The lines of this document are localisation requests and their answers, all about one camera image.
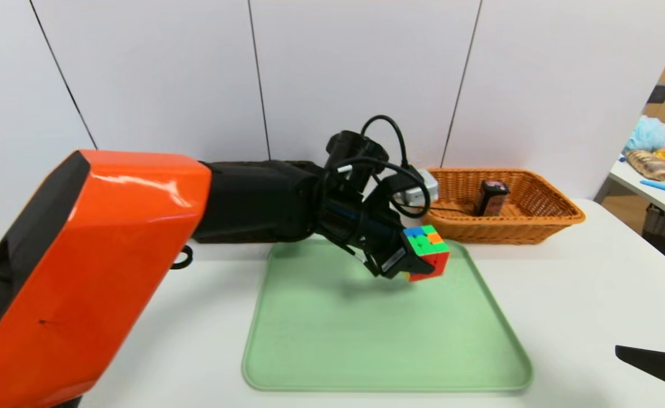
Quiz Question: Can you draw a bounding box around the small black snack carton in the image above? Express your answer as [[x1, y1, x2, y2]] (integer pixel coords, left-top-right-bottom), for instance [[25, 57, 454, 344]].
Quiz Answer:
[[474, 180, 510, 217]]

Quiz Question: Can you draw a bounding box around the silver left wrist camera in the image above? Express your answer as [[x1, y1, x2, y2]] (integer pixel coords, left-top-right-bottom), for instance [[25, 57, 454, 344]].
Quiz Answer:
[[395, 169, 440, 206]]

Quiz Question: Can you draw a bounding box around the multicolour puzzle cube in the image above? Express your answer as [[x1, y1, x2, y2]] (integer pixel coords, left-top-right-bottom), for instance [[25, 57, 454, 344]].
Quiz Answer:
[[402, 224, 451, 283]]

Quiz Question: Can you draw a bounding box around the blue bath loofah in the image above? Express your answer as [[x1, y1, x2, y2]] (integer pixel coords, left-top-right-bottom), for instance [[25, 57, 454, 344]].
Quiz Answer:
[[624, 117, 665, 154]]

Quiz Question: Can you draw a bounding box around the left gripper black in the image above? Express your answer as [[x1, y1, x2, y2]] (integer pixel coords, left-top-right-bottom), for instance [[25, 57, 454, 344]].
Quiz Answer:
[[360, 218, 436, 279]]

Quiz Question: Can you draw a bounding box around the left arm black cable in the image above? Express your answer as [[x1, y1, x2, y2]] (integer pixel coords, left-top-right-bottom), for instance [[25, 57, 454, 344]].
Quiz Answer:
[[332, 115, 432, 219]]

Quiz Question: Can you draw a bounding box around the light green plastic tray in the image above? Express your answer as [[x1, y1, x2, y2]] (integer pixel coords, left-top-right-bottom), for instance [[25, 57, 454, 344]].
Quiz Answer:
[[242, 239, 533, 392]]

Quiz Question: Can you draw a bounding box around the orange wicker basket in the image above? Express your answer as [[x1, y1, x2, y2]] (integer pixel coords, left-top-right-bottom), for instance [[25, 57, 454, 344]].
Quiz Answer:
[[420, 168, 586, 245]]

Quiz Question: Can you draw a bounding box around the striped bread loaf toy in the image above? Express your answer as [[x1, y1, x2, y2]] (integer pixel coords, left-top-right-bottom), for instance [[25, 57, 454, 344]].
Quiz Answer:
[[626, 151, 665, 182]]

